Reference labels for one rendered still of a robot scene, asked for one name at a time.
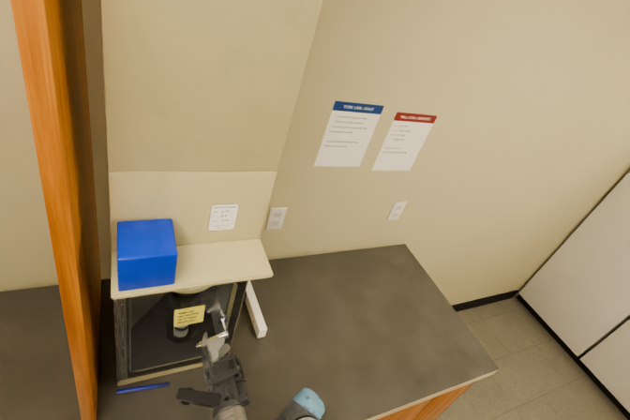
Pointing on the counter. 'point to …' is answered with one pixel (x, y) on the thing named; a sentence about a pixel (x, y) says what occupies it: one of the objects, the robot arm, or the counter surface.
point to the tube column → (205, 52)
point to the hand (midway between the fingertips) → (204, 339)
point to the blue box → (145, 254)
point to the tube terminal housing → (189, 208)
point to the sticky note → (188, 316)
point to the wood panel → (62, 139)
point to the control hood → (206, 267)
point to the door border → (121, 337)
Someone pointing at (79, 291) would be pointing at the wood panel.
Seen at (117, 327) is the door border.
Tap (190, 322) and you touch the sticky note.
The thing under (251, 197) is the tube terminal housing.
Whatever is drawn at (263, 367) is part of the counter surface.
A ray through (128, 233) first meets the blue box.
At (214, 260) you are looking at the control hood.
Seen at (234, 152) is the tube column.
